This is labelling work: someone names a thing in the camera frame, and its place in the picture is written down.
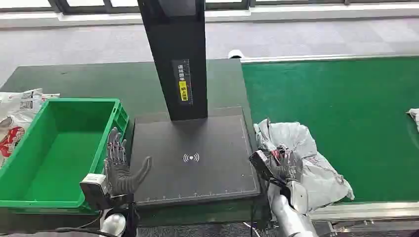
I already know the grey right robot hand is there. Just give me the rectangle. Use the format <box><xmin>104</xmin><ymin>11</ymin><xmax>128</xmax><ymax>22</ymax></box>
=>
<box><xmin>266</xmin><ymin>146</ymin><xmax>304</xmax><ymax>184</ymax></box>

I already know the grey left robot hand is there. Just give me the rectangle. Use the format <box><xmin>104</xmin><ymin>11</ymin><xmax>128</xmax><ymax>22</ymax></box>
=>
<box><xmin>103</xmin><ymin>126</ymin><xmax>154</xmax><ymax>198</ymax></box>

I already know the silver-grey parcel bag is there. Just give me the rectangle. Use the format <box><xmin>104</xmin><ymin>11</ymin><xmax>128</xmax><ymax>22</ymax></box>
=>
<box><xmin>252</xmin><ymin>118</ymin><xmax>355</xmax><ymax>214</ymax></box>

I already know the white parcel with red print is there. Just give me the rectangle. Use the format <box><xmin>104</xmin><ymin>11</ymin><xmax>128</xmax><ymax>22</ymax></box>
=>
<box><xmin>406</xmin><ymin>108</ymin><xmax>419</xmax><ymax>132</ymax></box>

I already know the green plastic crate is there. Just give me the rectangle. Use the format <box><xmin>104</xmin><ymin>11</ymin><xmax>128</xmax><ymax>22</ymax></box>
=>
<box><xmin>0</xmin><ymin>98</ymin><xmax>130</xmax><ymax>215</ymax></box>

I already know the green conveyor belt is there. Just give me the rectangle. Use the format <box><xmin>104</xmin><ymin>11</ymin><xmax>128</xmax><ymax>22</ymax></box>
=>
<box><xmin>241</xmin><ymin>56</ymin><xmax>419</xmax><ymax>204</ymax></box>

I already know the black and yellow label sticker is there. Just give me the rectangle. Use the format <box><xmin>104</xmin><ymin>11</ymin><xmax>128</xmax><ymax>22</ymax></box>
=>
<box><xmin>171</xmin><ymin>59</ymin><xmax>193</xmax><ymax>106</ymax></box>

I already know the white parcel with barcode labels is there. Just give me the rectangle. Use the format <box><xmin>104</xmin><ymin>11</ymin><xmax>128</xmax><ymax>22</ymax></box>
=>
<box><xmin>0</xmin><ymin>88</ymin><xmax>62</xmax><ymax>168</ymax></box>

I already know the white conveyor roller end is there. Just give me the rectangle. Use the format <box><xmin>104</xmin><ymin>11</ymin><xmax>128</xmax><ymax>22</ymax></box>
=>
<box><xmin>227</xmin><ymin>49</ymin><xmax>246</xmax><ymax>60</ymax></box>

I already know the black scanner column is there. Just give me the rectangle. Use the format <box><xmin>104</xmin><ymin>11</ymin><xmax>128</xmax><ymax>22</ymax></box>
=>
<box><xmin>137</xmin><ymin>0</ymin><xmax>209</xmax><ymax>122</ymax></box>

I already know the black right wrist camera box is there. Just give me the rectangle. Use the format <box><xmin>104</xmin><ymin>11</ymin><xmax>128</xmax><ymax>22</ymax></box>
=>
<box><xmin>249</xmin><ymin>150</ymin><xmax>280</xmax><ymax>185</ymax></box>

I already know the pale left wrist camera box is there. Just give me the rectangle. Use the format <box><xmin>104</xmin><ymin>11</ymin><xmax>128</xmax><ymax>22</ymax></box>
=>
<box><xmin>79</xmin><ymin>173</ymin><xmax>112</xmax><ymax>210</ymax></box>

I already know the black cable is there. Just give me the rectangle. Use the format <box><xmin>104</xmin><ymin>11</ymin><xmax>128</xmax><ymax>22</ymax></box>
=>
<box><xmin>249</xmin><ymin>196</ymin><xmax>262</xmax><ymax>237</ymax></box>
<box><xmin>0</xmin><ymin>216</ymin><xmax>119</xmax><ymax>237</ymax></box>

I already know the black scanner base plate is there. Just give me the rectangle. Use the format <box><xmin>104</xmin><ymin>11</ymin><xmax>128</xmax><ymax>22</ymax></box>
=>
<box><xmin>129</xmin><ymin>107</ymin><xmax>262</xmax><ymax>206</ymax></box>

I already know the silver conveyor side rail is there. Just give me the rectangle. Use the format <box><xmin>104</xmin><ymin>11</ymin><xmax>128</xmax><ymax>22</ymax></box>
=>
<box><xmin>309</xmin><ymin>200</ymin><xmax>419</xmax><ymax>223</ymax></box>
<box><xmin>240</xmin><ymin>52</ymin><xmax>419</xmax><ymax>64</ymax></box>

